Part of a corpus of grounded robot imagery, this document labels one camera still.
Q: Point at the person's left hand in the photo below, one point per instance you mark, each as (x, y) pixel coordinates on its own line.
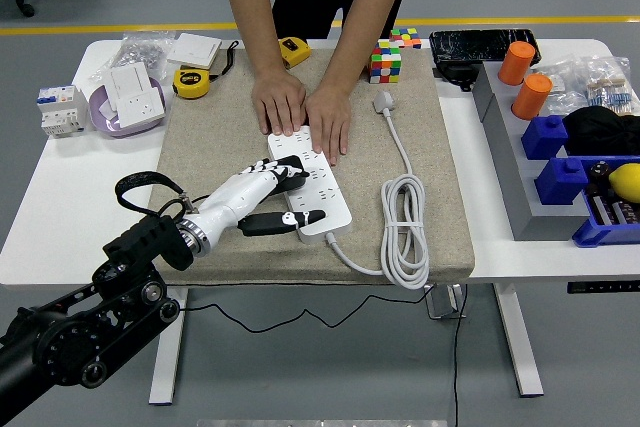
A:
(332, 118)

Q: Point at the person's right hand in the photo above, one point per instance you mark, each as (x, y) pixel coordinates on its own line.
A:
(279, 98)

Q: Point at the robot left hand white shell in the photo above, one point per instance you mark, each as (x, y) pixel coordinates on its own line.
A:
(235, 199)

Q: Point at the white power strip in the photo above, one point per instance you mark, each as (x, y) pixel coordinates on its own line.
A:
(330, 197)

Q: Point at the person's right forearm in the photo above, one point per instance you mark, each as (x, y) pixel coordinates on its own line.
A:
(255, 12)

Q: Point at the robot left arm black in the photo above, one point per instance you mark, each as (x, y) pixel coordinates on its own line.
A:
(60, 347)

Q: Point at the person's left forearm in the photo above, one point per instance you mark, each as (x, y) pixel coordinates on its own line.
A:
(371, 12)

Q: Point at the boxy yellow tape measure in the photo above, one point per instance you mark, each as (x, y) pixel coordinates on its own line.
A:
(297, 50)

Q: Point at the grey-brown mat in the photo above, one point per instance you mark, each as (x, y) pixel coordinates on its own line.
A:
(364, 173)

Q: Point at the large rubik's cube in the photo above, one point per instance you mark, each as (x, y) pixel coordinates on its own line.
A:
(385, 65)

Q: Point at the round yellow tape measure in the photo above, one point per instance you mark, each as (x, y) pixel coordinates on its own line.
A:
(191, 85)

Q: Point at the small rubik's cube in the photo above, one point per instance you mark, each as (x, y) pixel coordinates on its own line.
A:
(405, 38)

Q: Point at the black adapter box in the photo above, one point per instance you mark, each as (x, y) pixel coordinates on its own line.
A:
(454, 75)

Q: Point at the purple bowl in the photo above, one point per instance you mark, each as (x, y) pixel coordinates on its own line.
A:
(109, 128)

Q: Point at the clear bag of screws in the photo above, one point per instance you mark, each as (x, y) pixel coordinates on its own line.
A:
(139, 50)

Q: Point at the black glossy tray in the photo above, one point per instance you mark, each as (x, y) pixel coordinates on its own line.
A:
(476, 45)

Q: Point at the white table leg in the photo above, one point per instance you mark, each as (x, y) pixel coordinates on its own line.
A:
(165, 372)
(521, 348)

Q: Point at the orange cylinder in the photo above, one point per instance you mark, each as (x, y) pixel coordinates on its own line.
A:
(516, 63)
(531, 98)

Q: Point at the white circuit breaker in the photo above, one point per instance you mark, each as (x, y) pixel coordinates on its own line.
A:
(61, 110)

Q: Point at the grey stepped block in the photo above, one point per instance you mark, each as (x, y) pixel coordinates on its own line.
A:
(521, 188)

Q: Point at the small blue block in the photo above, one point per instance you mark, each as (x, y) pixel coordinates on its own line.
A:
(544, 138)

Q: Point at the clear bag with parts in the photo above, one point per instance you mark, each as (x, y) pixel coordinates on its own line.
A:
(564, 78)

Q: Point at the large blue block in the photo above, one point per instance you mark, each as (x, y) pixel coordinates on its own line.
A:
(564, 183)

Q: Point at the black cloth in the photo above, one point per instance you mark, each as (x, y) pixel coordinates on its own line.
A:
(601, 130)

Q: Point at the dark round knob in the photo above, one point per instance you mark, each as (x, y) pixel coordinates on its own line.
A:
(600, 171)

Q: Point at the clear bag of resistors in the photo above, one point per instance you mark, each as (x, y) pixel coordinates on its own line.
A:
(609, 88)

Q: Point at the blue plastic bin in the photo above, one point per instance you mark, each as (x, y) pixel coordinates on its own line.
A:
(596, 235)

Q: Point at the yellow lemon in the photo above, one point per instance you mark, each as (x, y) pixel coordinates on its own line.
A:
(627, 182)

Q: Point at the dark cylindrical parts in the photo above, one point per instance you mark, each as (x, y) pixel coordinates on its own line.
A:
(619, 213)

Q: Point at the black table control panel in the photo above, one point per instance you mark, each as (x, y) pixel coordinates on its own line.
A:
(603, 287)

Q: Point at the white flat switch box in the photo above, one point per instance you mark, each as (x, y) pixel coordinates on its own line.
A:
(194, 50)

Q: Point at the white wall socket panel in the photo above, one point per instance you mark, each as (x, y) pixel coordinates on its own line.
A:
(141, 108)

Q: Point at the white wall switch panel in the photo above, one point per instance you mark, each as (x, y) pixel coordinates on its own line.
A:
(129, 80)

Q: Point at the silver metal bracket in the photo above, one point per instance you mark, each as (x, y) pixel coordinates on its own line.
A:
(443, 303)

